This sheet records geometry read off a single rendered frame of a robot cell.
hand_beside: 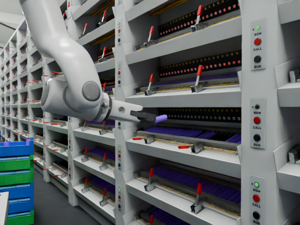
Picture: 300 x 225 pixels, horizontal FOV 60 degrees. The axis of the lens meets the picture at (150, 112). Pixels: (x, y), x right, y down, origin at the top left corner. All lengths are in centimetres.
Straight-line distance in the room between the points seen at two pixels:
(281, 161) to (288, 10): 35
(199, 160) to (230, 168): 12
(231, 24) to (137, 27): 59
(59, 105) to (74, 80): 9
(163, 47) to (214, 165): 46
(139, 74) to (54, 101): 65
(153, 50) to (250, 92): 46
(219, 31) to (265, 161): 38
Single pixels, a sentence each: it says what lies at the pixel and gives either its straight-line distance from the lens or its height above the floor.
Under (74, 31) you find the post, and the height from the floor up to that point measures 118.
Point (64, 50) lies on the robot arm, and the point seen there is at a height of 80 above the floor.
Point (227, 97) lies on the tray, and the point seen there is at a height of 69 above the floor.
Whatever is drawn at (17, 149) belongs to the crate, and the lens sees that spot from 165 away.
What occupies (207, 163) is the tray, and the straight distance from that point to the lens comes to 82.
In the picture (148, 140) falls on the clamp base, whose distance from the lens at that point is 105.
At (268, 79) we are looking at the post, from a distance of 69.
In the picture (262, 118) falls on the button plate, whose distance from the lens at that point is 69.
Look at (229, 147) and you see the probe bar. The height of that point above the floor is 55.
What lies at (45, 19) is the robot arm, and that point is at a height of 88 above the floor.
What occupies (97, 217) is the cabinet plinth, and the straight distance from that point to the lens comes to 168.
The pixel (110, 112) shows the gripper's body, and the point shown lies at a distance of 71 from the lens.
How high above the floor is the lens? 67
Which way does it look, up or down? 1 degrees down
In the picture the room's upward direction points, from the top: straight up
